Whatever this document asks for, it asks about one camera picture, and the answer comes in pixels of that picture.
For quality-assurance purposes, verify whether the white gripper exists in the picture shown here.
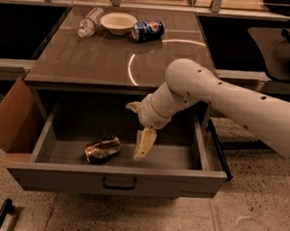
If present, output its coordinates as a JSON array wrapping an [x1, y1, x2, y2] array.
[[125, 94, 171, 161]]

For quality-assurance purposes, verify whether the crushed orange soda can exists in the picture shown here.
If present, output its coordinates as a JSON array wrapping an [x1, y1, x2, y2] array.
[[83, 135, 122, 165]]

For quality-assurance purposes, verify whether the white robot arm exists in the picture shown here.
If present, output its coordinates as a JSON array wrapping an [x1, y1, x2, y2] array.
[[126, 58, 290, 161]]

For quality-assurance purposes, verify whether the grey open top drawer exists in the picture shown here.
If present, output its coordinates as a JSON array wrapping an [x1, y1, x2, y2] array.
[[6, 100, 227, 198]]

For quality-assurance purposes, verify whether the grey cabinet counter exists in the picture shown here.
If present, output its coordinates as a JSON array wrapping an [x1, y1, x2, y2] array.
[[25, 6, 214, 93]]

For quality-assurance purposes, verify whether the blue pepsi can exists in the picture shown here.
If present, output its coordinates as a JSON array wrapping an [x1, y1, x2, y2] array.
[[131, 20, 165, 43]]

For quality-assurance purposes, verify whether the white paper bowl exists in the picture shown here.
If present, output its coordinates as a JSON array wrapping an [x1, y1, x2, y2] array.
[[100, 12, 137, 35]]

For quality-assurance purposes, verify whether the clear plastic water bottle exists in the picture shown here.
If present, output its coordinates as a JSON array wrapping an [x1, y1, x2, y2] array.
[[77, 7, 104, 38]]

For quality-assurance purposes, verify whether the brown cardboard box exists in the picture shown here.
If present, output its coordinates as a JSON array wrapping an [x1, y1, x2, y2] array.
[[0, 77, 44, 166]]

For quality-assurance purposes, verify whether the black drawer handle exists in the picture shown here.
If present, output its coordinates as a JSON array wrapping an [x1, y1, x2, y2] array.
[[101, 177, 138, 191]]

